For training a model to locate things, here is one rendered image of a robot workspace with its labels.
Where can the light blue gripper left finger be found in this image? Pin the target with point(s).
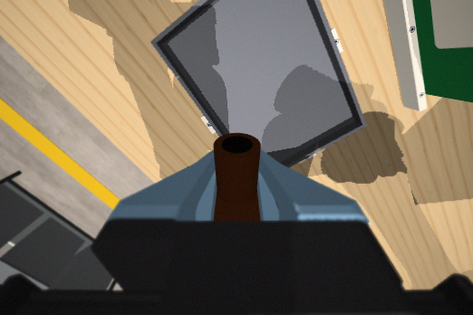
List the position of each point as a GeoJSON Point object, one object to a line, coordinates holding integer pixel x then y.
{"type": "Point", "coordinates": [188, 195]}

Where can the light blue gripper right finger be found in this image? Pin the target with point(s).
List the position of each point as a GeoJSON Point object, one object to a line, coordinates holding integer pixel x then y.
{"type": "Point", "coordinates": [300, 198]}

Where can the green plastic crate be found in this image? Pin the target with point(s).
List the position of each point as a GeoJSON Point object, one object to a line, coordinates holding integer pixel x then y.
{"type": "Point", "coordinates": [445, 36]}

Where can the brown bottle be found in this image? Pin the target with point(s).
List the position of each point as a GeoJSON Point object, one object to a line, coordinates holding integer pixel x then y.
{"type": "Point", "coordinates": [237, 162]}

